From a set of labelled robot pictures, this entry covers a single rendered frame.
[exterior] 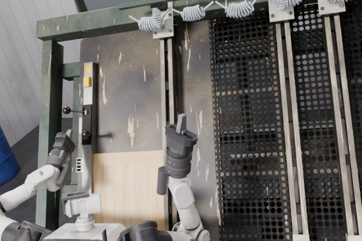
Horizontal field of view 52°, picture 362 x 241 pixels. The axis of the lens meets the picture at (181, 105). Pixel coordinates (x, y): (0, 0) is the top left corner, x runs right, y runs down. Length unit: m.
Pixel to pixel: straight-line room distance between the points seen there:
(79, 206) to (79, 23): 1.01
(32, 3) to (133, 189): 3.94
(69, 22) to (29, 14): 3.44
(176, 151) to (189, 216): 0.29
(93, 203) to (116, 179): 0.55
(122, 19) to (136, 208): 0.91
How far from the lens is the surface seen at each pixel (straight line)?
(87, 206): 1.29
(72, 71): 2.09
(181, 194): 1.27
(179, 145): 1.19
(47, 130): 2.00
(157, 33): 1.76
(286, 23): 1.69
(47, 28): 2.09
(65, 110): 1.82
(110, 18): 1.91
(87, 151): 1.87
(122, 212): 1.82
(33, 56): 5.68
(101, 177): 1.86
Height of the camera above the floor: 2.17
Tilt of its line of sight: 25 degrees down
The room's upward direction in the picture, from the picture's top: 13 degrees counter-clockwise
